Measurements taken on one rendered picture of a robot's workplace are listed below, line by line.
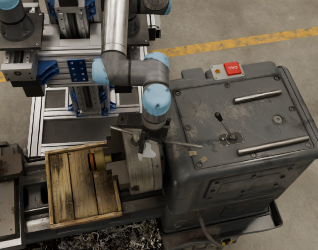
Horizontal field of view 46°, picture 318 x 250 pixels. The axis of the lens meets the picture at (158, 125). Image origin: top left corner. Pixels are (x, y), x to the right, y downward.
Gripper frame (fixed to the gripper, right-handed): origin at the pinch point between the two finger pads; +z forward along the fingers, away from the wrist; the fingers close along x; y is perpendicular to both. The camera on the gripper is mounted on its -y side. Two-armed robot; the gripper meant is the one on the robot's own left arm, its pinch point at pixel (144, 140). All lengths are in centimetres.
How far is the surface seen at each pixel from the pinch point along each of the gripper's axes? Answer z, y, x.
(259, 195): 41, 55, 5
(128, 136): 6.9, -6.5, 2.5
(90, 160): 18.7, -19.3, -6.9
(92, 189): 41.4, -18.5, -12.9
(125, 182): 17.2, -3.5, -12.1
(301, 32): 148, 100, 200
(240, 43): 147, 48, 170
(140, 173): 11.5, 1.4, -8.5
